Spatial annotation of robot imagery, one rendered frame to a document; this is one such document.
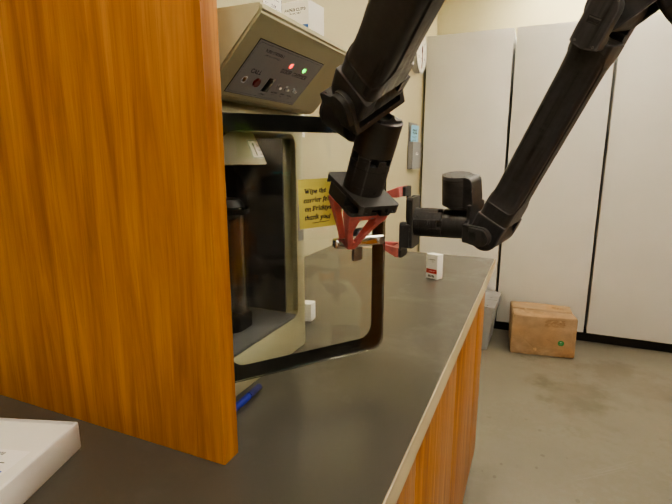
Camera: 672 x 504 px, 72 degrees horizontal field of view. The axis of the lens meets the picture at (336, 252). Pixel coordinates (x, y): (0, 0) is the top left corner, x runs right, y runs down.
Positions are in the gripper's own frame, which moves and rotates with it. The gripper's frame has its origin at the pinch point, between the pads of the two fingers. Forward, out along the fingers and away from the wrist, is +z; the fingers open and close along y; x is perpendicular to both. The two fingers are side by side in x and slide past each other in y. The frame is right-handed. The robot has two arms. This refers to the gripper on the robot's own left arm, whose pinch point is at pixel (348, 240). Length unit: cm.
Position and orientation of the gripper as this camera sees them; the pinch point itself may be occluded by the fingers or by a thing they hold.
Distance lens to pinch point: 71.7
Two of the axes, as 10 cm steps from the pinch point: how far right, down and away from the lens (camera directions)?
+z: -2.1, 8.1, 5.5
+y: 4.5, 5.8, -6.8
